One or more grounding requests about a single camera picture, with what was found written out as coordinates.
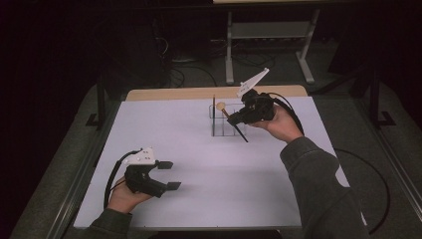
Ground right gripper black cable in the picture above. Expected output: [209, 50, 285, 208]
[265, 92, 306, 136]

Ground cream head makeup brush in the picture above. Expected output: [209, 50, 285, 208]
[216, 102, 250, 143]

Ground white metal desk frame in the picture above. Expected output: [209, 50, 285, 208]
[224, 8, 321, 86]

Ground aluminium frame rail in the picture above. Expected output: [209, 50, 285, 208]
[355, 99, 422, 214]
[46, 99, 122, 239]

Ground clear acrylic organizer box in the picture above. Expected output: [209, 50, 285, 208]
[208, 102, 249, 138]

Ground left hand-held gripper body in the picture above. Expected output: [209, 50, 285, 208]
[123, 147, 169, 199]

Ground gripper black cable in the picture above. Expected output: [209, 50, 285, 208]
[103, 149, 143, 210]
[265, 92, 306, 136]

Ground wooden table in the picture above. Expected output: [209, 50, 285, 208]
[124, 84, 309, 103]

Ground thin black makeup pencil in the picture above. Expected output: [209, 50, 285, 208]
[212, 94, 217, 137]

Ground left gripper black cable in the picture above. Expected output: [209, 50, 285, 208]
[103, 149, 143, 210]

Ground person's left hand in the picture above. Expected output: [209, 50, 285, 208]
[106, 176, 153, 215]

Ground black floor cable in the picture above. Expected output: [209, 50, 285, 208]
[332, 147, 392, 236]
[167, 64, 219, 89]

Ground person's right hand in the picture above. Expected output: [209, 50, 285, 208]
[248, 105, 305, 144]

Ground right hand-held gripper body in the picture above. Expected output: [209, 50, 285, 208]
[236, 68, 277, 124]

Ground black metal stand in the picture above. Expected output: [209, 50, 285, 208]
[365, 64, 398, 130]
[85, 74, 107, 130]

